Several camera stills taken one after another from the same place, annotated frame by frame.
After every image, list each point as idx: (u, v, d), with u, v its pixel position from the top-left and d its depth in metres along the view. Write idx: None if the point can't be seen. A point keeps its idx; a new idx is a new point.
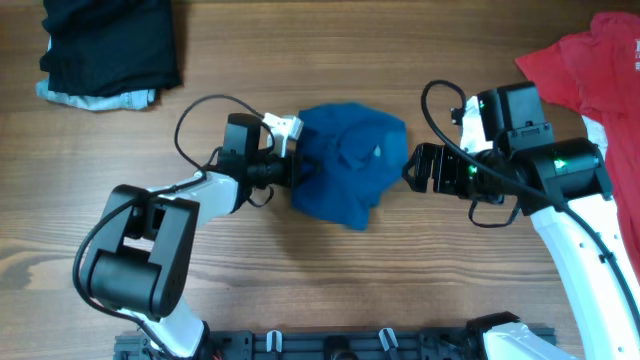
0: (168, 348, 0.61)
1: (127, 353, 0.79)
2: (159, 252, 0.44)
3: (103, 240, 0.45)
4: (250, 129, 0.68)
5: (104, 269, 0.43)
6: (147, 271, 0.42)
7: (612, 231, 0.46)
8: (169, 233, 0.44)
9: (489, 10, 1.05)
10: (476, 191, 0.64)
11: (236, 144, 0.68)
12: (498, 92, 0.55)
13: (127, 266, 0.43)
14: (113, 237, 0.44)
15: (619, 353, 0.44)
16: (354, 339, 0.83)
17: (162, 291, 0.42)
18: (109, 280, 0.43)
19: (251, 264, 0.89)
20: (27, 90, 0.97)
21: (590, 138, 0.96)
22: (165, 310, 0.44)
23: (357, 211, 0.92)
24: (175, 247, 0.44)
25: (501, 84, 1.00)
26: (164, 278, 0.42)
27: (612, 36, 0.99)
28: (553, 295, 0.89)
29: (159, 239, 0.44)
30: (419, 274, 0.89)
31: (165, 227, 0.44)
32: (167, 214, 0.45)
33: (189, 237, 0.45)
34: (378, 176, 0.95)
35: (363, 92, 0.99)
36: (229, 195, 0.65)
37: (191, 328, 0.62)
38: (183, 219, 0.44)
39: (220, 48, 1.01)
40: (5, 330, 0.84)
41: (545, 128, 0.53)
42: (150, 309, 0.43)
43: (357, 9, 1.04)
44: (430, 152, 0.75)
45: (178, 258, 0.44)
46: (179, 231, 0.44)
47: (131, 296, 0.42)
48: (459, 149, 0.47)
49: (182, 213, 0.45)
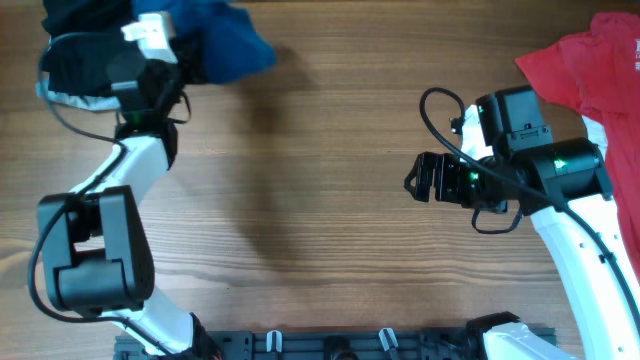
0: (163, 345, 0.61)
1: (127, 353, 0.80)
2: (112, 246, 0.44)
3: (51, 254, 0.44)
4: (138, 82, 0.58)
5: (66, 280, 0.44)
6: (110, 266, 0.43)
7: (611, 231, 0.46)
8: (112, 224, 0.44)
9: (488, 11, 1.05)
10: (479, 200, 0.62)
11: (127, 101, 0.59)
12: (496, 97, 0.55)
13: (89, 269, 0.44)
14: (62, 248, 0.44)
15: (619, 353, 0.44)
16: (354, 339, 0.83)
17: (133, 275, 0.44)
18: (74, 287, 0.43)
19: (251, 264, 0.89)
20: (27, 90, 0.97)
21: (591, 138, 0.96)
22: (144, 292, 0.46)
23: (264, 49, 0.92)
24: (126, 235, 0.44)
25: (501, 84, 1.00)
26: (129, 263, 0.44)
27: (612, 35, 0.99)
28: (553, 295, 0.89)
29: (105, 233, 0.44)
30: (419, 274, 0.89)
31: (105, 220, 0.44)
32: (102, 206, 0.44)
33: (134, 217, 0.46)
34: (246, 24, 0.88)
35: (363, 92, 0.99)
36: (159, 153, 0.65)
37: (181, 322, 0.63)
38: (120, 203, 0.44)
39: None
40: (5, 330, 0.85)
41: (544, 131, 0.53)
42: (129, 297, 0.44)
43: (357, 9, 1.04)
44: (432, 160, 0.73)
45: (134, 242, 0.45)
46: (122, 217, 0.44)
47: (105, 293, 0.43)
48: (456, 150, 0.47)
49: (116, 198, 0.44)
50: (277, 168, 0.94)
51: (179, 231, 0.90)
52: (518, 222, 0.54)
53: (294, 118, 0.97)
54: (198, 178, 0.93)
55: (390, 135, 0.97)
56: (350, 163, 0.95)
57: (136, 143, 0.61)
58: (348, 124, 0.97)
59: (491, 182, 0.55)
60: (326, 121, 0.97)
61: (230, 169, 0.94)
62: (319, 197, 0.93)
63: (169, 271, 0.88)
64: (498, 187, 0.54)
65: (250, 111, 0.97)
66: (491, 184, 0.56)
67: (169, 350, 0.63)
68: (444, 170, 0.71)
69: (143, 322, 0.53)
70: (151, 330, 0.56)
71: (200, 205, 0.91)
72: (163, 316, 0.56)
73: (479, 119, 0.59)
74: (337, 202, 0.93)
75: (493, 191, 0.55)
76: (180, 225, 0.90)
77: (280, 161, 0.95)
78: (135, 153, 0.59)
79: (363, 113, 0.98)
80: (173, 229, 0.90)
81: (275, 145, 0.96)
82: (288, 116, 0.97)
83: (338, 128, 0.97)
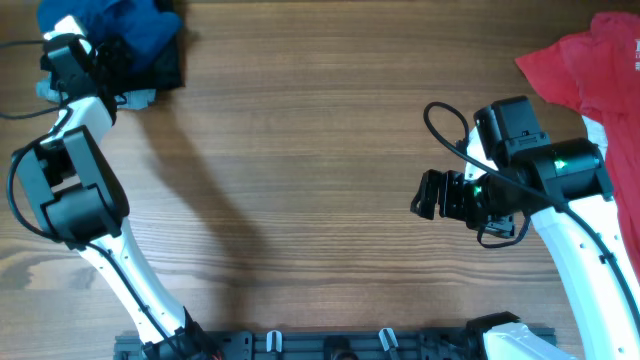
0: (153, 316, 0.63)
1: (127, 353, 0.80)
2: (83, 175, 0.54)
3: (31, 193, 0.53)
4: (71, 47, 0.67)
5: (52, 212, 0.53)
6: (88, 191, 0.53)
7: (612, 231, 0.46)
8: (79, 157, 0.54)
9: (489, 10, 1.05)
10: (486, 215, 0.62)
11: (64, 66, 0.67)
12: (493, 108, 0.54)
13: (69, 198, 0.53)
14: (41, 187, 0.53)
15: (619, 353, 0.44)
16: (354, 339, 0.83)
17: (109, 195, 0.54)
18: (57, 214, 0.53)
19: (250, 263, 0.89)
20: (27, 89, 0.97)
21: (591, 138, 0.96)
22: (125, 210, 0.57)
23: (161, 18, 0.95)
24: (95, 164, 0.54)
25: (501, 84, 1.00)
26: (104, 186, 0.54)
27: (612, 35, 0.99)
28: (553, 295, 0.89)
29: (76, 165, 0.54)
30: (418, 274, 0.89)
31: (72, 154, 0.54)
32: (68, 145, 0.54)
33: (96, 151, 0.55)
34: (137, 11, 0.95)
35: (363, 92, 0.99)
36: (104, 110, 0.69)
37: (169, 298, 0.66)
38: (81, 139, 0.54)
39: (220, 48, 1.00)
40: (4, 330, 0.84)
41: (542, 137, 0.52)
42: (111, 215, 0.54)
43: (357, 9, 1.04)
44: (437, 177, 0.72)
45: (104, 169, 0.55)
46: (85, 149, 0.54)
47: (88, 213, 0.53)
48: (456, 150, 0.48)
49: (77, 136, 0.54)
50: (277, 168, 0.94)
51: (178, 231, 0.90)
52: (522, 237, 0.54)
53: (294, 118, 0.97)
54: (197, 177, 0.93)
55: (390, 135, 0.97)
56: (350, 163, 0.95)
57: (80, 103, 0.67)
58: (348, 125, 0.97)
59: (497, 189, 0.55)
60: (326, 121, 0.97)
61: (230, 168, 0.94)
62: (319, 197, 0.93)
63: (169, 271, 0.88)
64: (504, 193, 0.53)
65: (250, 111, 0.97)
66: (497, 190, 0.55)
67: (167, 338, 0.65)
68: (448, 186, 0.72)
69: (124, 262, 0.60)
70: (138, 285, 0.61)
71: (199, 205, 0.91)
72: (145, 269, 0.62)
73: (478, 132, 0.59)
74: (336, 202, 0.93)
75: (500, 201, 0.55)
76: (179, 225, 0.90)
77: (279, 160, 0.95)
78: (81, 110, 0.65)
79: (363, 113, 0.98)
80: (172, 228, 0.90)
81: (275, 144, 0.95)
82: (288, 116, 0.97)
83: (338, 128, 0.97)
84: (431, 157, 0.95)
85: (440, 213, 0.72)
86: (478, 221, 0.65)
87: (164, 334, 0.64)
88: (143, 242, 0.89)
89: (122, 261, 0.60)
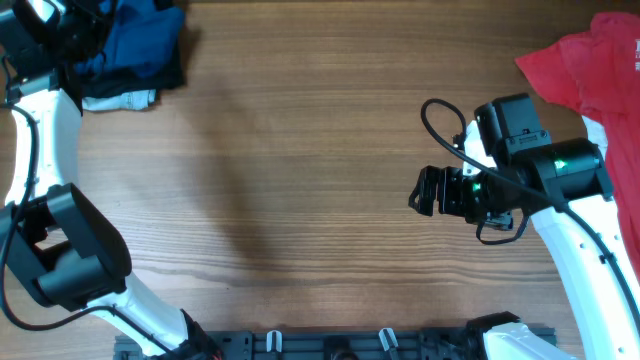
0: (158, 338, 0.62)
1: (127, 353, 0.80)
2: (78, 246, 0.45)
3: (19, 268, 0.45)
4: (17, 11, 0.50)
5: (46, 287, 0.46)
6: (87, 266, 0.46)
7: (612, 231, 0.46)
8: (72, 228, 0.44)
9: (488, 10, 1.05)
10: (485, 210, 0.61)
11: (12, 40, 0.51)
12: (493, 105, 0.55)
13: (64, 276, 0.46)
14: (29, 261, 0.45)
15: (619, 353, 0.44)
16: (354, 339, 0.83)
17: (111, 263, 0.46)
18: (52, 289, 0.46)
19: (251, 264, 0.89)
20: None
21: (591, 138, 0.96)
22: (126, 264, 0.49)
23: (165, 17, 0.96)
24: (94, 237, 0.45)
25: (501, 84, 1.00)
26: (106, 259, 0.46)
27: (611, 36, 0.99)
28: (553, 295, 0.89)
29: (69, 237, 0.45)
30: (418, 274, 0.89)
31: (62, 224, 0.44)
32: (58, 215, 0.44)
33: (92, 218, 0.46)
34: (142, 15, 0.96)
35: (362, 92, 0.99)
36: None
37: (173, 314, 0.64)
38: (73, 209, 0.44)
39: (220, 48, 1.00)
40: (4, 331, 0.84)
41: (542, 135, 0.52)
42: (112, 279, 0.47)
43: (357, 10, 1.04)
44: (435, 173, 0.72)
45: (100, 231, 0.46)
46: (78, 220, 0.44)
47: (88, 287, 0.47)
48: (455, 149, 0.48)
49: (69, 207, 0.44)
50: (277, 168, 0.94)
51: (178, 231, 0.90)
52: (521, 232, 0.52)
53: (294, 118, 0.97)
54: (197, 178, 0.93)
55: (390, 135, 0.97)
56: (350, 163, 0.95)
57: None
58: (348, 124, 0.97)
59: (498, 187, 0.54)
60: (327, 120, 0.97)
61: (230, 168, 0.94)
62: (319, 196, 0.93)
63: (169, 271, 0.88)
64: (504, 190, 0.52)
65: (250, 111, 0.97)
66: (496, 188, 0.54)
67: (168, 346, 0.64)
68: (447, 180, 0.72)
69: (130, 309, 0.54)
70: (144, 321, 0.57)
71: (199, 205, 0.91)
72: (151, 305, 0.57)
73: (478, 130, 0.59)
74: (336, 202, 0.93)
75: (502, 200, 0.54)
76: (180, 225, 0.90)
77: (279, 160, 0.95)
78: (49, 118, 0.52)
79: (363, 112, 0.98)
80: (172, 229, 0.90)
81: (275, 144, 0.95)
82: (288, 116, 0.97)
83: (338, 127, 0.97)
84: (431, 157, 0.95)
85: (440, 211, 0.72)
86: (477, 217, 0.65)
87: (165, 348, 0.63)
88: (143, 242, 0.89)
89: (127, 309, 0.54)
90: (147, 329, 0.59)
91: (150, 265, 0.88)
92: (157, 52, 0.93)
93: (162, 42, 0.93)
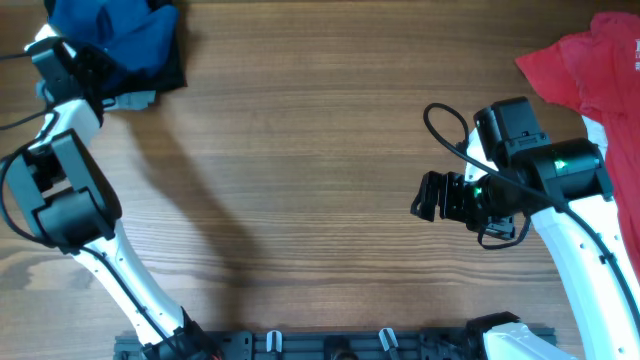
0: (151, 316, 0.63)
1: (127, 353, 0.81)
2: (73, 178, 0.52)
3: (22, 200, 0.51)
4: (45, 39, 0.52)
5: (45, 216, 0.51)
6: (80, 195, 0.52)
7: (612, 231, 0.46)
8: (69, 161, 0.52)
9: (488, 10, 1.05)
10: (486, 215, 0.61)
11: None
12: (493, 109, 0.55)
13: (61, 204, 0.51)
14: (32, 193, 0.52)
15: (619, 353, 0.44)
16: (354, 339, 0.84)
17: (101, 196, 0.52)
18: (49, 217, 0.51)
19: (251, 264, 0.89)
20: (26, 89, 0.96)
21: (591, 138, 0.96)
22: (117, 211, 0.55)
23: (159, 17, 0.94)
24: (87, 170, 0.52)
25: (501, 84, 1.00)
26: (97, 190, 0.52)
27: (611, 36, 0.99)
28: (553, 296, 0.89)
29: (66, 170, 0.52)
30: (418, 274, 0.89)
31: (61, 159, 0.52)
32: (56, 149, 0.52)
33: (87, 157, 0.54)
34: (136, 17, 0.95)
35: (362, 92, 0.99)
36: (90, 112, 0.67)
37: (168, 299, 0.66)
38: (70, 143, 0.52)
39: (220, 48, 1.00)
40: (4, 331, 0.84)
41: (543, 137, 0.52)
42: (102, 216, 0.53)
43: (357, 10, 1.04)
44: (436, 178, 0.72)
45: (93, 171, 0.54)
46: (75, 153, 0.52)
47: (81, 218, 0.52)
48: (456, 151, 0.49)
49: (67, 142, 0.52)
50: (277, 168, 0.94)
51: (178, 231, 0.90)
52: (523, 239, 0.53)
53: (294, 118, 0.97)
54: (197, 177, 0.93)
55: (390, 135, 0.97)
56: (350, 163, 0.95)
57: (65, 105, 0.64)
58: (348, 125, 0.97)
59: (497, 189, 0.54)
60: (327, 120, 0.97)
61: (230, 168, 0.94)
62: (319, 197, 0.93)
63: (169, 271, 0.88)
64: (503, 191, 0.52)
65: (250, 111, 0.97)
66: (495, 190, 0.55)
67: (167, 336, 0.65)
68: (450, 186, 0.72)
69: (118, 265, 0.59)
70: (133, 286, 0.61)
71: (199, 205, 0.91)
72: (141, 270, 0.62)
73: (478, 134, 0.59)
74: (336, 202, 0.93)
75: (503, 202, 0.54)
76: (180, 225, 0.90)
77: (279, 160, 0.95)
78: (67, 112, 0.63)
79: (363, 112, 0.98)
80: (172, 229, 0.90)
81: (275, 144, 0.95)
82: (288, 116, 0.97)
83: (338, 128, 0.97)
84: (431, 157, 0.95)
85: (440, 215, 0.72)
86: (479, 223, 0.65)
87: (163, 334, 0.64)
88: (143, 242, 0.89)
89: (116, 263, 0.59)
90: (139, 300, 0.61)
91: (150, 265, 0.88)
92: (151, 54, 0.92)
93: (157, 44, 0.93)
